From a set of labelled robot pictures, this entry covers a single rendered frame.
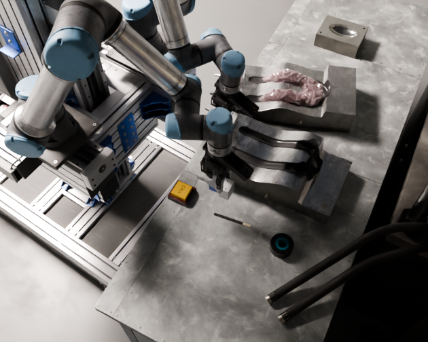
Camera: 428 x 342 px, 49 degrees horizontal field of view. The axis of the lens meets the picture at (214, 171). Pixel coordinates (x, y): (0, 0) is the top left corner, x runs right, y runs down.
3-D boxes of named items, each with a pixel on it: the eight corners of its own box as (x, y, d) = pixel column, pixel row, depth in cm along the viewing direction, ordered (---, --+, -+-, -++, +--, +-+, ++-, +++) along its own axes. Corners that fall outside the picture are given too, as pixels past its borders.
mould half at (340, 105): (227, 117, 197) (227, 99, 187) (236, 72, 211) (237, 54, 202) (349, 132, 191) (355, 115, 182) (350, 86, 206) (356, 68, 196)
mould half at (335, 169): (202, 172, 181) (201, 150, 170) (232, 125, 194) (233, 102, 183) (326, 224, 169) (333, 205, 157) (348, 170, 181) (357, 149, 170)
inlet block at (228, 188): (194, 186, 166) (193, 178, 161) (201, 175, 168) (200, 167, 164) (227, 200, 162) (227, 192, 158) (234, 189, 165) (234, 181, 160)
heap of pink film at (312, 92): (257, 104, 192) (259, 91, 186) (262, 74, 202) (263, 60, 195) (321, 112, 190) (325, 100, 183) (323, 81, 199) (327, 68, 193)
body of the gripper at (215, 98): (219, 90, 174) (221, 71, 162) (240, 100, 172) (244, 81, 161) (210, 106, 171) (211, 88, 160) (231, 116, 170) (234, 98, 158)
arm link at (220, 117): (204, 104, 134) (234, 105, 133) (204, 128, 143) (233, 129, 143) (202, 125, 129) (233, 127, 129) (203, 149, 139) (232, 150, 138)
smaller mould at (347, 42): (313, 45, 220) (316, 33, 214) (324, 26, 227) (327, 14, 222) (354, 58, 215) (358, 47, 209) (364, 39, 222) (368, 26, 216)
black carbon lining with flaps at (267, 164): (223, 155, 177) (223, 140, 169) (242, 125, 185) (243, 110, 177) (310, 191, 168) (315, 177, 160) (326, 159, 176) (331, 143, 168)
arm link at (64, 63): (49, 129, 153) (114, 16, 114) (37, 167, 145) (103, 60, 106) (11, 115, 148) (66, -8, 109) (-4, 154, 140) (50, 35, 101)
